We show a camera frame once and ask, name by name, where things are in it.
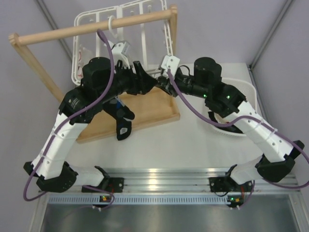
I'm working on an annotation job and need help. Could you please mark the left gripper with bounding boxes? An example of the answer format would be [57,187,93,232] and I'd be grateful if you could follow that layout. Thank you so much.
[98,60,157,103]

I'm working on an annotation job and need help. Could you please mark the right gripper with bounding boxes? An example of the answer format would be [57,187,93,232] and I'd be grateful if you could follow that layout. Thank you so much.
[154,72,209,100]

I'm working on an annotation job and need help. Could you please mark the white plastic clip hanger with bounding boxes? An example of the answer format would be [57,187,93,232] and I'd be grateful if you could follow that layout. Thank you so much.
[71,0,172,86]

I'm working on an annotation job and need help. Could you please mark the black blue sports sock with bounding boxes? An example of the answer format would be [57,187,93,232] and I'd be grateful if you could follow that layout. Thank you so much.
[103,97,135,141]

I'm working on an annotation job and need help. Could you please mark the white sock with red trim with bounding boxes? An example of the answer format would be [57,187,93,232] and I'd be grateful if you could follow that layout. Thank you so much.
[76,46,93,81]

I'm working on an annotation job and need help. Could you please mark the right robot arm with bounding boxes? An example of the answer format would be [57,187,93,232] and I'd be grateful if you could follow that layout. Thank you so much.
[158,55,308,193]

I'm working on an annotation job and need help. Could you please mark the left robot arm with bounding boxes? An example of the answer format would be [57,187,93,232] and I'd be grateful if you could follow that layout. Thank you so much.
[24,57,157,193]

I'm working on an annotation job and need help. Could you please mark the white perforated sock basket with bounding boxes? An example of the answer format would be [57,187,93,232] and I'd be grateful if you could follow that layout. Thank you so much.
[208,78,258,138]

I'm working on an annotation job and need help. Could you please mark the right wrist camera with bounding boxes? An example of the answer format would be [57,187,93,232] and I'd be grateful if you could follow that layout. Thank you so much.
[159,55,180,78]

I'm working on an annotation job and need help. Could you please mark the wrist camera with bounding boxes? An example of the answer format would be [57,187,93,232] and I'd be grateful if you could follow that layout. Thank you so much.
[159,55,180,78]
[108,40,132,68]

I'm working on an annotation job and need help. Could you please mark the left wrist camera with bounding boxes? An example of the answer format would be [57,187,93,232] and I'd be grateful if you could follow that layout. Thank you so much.
[108,40,132,68]

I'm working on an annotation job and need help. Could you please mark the aluminium mounting rail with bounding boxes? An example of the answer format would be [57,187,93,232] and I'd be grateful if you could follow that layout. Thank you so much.
[40,167,301,196]

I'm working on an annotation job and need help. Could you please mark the white slotted cable duct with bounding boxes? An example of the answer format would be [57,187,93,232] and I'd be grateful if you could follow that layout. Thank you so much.
[48,194,243,206]

